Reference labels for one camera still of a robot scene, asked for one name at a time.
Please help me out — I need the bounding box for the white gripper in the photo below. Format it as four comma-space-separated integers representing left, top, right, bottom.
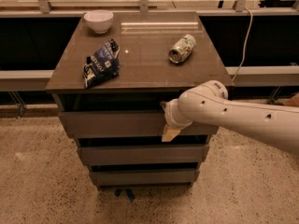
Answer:
160, 99, 192, 142

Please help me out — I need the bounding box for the grey top drawer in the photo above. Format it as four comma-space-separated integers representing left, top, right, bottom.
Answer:
58, 109, 220, 139

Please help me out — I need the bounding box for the white cable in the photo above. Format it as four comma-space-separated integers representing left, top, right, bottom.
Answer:
231, 7, 254, 82

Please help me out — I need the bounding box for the metal railing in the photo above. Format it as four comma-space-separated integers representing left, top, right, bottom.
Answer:
0, 0, 299, 16

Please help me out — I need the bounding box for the grey drawer cabinet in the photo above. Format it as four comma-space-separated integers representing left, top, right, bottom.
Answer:
45, 11, 235, 191

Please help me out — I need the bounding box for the blue tape cross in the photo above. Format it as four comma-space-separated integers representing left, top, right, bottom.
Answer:
114, 189, 135, 203

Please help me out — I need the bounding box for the blue chip bag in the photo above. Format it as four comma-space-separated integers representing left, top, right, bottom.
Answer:
83, 39, 120, 89

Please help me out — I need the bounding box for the white bowl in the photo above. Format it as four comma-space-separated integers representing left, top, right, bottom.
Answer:
83, 9, 114, 34

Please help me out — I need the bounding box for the green soda can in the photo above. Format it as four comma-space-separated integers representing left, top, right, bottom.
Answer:
168, 35, 196, 63

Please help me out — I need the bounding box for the grey middle drawer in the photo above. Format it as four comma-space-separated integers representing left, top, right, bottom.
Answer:
78, 144, 209, 166

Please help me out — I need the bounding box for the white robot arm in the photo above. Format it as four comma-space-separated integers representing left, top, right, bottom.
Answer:
161, 80, 299, 155

